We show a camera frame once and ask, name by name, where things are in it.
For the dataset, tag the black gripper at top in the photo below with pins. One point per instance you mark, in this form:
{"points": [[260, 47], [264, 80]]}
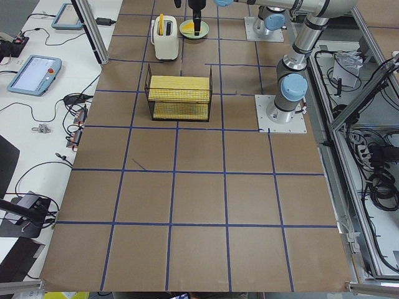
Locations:
{"points": [[196, 5]]}

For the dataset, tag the cream white toaster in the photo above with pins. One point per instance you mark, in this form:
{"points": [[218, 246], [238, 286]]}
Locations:
{"points": [[167, 45]]}

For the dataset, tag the yellow toast slice in toaster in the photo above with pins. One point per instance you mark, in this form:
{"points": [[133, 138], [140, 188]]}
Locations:
{"points": [[161, 24]]}

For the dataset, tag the green round plate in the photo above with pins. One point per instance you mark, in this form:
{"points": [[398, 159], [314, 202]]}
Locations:
{"points": [[203, 32]]}

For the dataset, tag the yellow toast slice on plate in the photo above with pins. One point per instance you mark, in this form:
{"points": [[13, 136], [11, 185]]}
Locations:
{"points": [[187, 27]]}

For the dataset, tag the black power adapter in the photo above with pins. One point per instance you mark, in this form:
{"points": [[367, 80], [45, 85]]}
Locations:
{"points": [[104, 21]]}

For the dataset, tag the yellow sponge block upper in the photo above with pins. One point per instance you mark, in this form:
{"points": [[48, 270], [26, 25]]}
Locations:
{"points": [[165, 88]]}

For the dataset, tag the yellow sponge block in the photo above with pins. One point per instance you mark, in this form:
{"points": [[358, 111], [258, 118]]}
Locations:
{"points": [[180, 111], [165, 88]]}

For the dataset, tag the yellow sponge block lower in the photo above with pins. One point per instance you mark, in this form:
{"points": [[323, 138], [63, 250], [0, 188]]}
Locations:
{"points": [[180, 111]]}

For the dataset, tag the far blue teach pendant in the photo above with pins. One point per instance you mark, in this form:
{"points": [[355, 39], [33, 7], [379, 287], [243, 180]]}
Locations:
{"points": [[66, 18]]}

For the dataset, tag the blue teach pendant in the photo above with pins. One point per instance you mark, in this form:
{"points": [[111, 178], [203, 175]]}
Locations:
{"points": [[35, 76], [66, 18]]}

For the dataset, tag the near blue teach pendant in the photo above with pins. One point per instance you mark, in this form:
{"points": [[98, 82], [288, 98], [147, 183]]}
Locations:
{"points": [[35, 76]]}

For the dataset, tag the black device with red button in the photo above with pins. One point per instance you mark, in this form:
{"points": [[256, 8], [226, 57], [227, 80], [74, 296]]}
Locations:
{"points": [[14, 48]]}

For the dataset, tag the small metal clamp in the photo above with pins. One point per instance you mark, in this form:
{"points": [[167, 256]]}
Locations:
{"points": [[41, 128]]}

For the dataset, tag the aluminium frame post left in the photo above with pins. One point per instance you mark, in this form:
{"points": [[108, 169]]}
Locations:
{"points": [[86, 18]]}

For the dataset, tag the black wire basket rack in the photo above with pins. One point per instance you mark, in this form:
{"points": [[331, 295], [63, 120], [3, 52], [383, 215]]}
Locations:
{"points": [[151, 103]]}

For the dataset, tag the black camera stand base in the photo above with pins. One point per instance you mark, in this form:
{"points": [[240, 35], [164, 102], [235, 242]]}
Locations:
{"points": [[24, 216]]}

